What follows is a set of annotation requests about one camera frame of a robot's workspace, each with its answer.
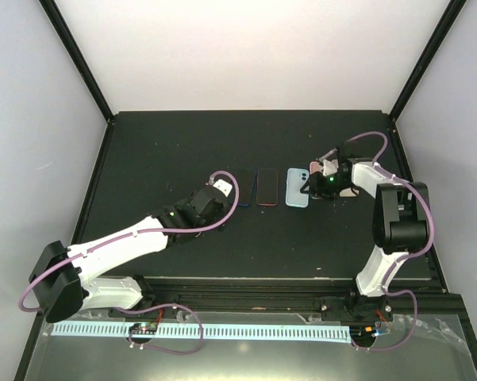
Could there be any black frame post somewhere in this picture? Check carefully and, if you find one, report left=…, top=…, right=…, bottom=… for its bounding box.
left=389, top=0, right=467, bottom=123
left=39, top=0, right=114, bottom=122

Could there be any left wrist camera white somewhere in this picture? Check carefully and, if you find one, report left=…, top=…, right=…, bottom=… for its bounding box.
left=210, top=179, right=233, bottom=197

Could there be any left black frame post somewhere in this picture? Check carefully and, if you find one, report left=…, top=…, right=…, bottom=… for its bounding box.
left=39, top=0, right=114, bottom=122

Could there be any small circuit board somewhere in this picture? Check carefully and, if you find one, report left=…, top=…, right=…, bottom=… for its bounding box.
left=129, top=322, right=158, bottom=336

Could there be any blue phone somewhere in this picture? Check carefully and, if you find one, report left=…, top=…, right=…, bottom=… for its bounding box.
left=233, top=168, right=256, bottom=207

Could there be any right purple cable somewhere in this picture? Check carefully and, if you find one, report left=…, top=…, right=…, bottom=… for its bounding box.
left=321, top=132, right=435, bottom=352

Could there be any right black frame post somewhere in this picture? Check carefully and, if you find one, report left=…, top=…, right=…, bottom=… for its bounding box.
left=389, top=0, right=467, bottom=123

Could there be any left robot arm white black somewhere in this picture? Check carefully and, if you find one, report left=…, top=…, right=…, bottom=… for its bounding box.
left=27, top=180, right=233, bottom=323

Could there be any white slotted cable duct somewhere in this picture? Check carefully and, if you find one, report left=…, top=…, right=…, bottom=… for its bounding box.
left=51, top=321, right=352, bottom=344

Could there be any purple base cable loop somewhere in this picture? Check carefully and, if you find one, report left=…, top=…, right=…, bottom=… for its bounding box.
left=126, top=303, right=204, bottom=356

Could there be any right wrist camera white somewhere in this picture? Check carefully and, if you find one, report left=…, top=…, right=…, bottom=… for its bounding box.
left=316, top=157, right=339, bottom=177

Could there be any beige phone case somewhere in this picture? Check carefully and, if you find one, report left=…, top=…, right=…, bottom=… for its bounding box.
left=339, top=188, right=360, bottom=198

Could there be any blue phone case with phone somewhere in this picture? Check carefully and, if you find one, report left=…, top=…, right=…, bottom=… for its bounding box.
left=285, top=167, right=309, bottom=209

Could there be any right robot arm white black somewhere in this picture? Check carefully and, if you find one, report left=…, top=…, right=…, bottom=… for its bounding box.
left=301, top=143, right=435, bottom=320

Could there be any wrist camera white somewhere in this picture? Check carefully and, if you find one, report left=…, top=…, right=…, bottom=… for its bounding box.
left=210, top=179, right=233, bottom=197
left=316, top=157, right=339, bottom=177

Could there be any pink phone case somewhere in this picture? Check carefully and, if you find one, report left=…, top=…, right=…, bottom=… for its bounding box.
left=310, top=161, right=324, bottom=179

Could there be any black aluminium rail base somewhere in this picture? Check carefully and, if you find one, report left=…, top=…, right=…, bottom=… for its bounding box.
left=43, top=275, right=477, bottom=318

